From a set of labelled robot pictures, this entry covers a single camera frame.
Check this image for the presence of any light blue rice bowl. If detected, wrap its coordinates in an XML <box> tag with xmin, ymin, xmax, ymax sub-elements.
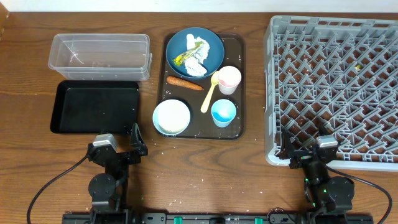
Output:
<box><xmin>152</xmin><ymin>99</ymin><xmax>191</xmax><ymax>136</ymax></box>

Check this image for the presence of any light blue plastic cup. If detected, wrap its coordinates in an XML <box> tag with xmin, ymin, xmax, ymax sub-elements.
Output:
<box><xmin>211</xmin><ymin>99</ymin><xmax>236</xmax><ymax>128</ymax></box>

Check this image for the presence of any pink plastic cup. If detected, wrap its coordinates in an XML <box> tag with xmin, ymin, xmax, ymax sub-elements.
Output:
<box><xmin>218</xmin><ymin>66</ymin><xmax>242</xmax><ymax>95</ymax></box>

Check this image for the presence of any yellow green snack wrapper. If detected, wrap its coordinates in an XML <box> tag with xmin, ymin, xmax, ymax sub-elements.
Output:
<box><xmin>173</xmin><ymin>41</ymin><xmax>203</xmax><ymax>67</ymax></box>

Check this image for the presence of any white tissue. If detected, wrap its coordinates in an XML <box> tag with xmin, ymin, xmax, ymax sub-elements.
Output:
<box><xmin>184</xmin><ymin>34</ymin><xmax>210</xmax><ymax>77</ymax></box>

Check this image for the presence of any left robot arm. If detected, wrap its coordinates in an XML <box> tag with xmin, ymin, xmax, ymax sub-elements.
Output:
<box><xmin>86</xmin><ymin>123</ymin><xmax>148</xmax><ymax>223</ymax></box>

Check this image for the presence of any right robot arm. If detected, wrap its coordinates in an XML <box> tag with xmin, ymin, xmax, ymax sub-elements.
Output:
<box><xmin>279</xmin><ymin>128</ymin><xmax>354</xmax><ymax>223</ymax></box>

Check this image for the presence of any grey dishwasher rack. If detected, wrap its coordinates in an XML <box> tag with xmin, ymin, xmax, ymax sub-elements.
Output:
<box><xmin>264</xmin><ymin>16</ymin><xmax>397</xmax><ymax>172</ymax></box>

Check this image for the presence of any clear plastic waste bin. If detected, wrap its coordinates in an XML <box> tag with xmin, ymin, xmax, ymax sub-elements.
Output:
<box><xmin>48</xmin><ymin>34</ymin><xmax>152</xmax><ymax>81</ymax></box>

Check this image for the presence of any black rectangular tray bin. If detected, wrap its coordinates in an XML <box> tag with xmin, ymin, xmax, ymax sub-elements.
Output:
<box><xmin>50</xmin><ymin>80</ymin><xmax>139</xmax><ymax>135</ymax></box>

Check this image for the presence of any orange carrot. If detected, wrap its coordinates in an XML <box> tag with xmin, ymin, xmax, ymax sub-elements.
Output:
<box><xmin>166</xmin><ymin>76</ymin><xmax>204</xmax><ymax>91</ymax></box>

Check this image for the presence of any dark brown serving tray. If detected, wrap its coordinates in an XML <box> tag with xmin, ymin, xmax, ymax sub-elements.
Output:
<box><xmin>157</xmin><ymin>33</ymin><xmax>246</xmax><ymax>140</ymax></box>

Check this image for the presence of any yellow plastic spoon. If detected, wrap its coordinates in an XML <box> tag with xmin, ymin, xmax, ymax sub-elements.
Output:
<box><xmin>200</xmin><ymin>71</ymin><xmax>219</xmax><ymax>113</ymax></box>

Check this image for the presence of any dark blue plate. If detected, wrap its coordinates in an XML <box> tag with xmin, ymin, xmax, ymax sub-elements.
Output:
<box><xmin>165</xmin><ymin>27</ymin><xmax>224</xmax><ymax>80</ymax></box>

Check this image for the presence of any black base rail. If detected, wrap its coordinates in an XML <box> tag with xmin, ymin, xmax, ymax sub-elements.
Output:
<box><xmin>62</xmin><ymin>213</ymin><xmax>374</xmax><ymax>224</ymax></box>

